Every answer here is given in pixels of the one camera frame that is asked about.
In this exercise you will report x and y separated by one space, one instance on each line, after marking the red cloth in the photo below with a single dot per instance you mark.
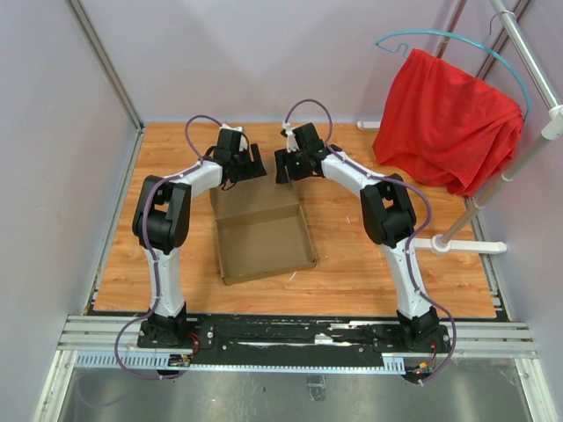
444 127

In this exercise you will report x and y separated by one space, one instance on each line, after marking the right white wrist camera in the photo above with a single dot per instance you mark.
287 131

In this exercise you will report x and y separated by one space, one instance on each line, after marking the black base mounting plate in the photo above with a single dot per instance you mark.
298 341

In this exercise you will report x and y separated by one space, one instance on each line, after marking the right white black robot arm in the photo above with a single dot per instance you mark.
388 219

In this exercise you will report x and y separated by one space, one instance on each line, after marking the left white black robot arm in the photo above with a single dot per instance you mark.
161 224

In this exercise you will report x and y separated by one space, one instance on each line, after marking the aluminium rail frame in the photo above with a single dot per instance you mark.
107 341

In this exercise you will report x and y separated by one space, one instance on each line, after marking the white clothes rack stand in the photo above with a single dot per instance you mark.
446 242

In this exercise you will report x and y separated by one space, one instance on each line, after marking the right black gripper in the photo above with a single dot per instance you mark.
283 158

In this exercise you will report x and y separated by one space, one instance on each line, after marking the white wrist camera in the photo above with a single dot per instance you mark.
287 131
228 127

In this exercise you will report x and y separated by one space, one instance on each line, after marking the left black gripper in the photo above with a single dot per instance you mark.
254 170

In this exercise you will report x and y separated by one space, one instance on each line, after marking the brown cardboard box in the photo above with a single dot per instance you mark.
261 231

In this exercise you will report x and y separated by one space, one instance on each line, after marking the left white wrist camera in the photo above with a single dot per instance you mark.
228 127

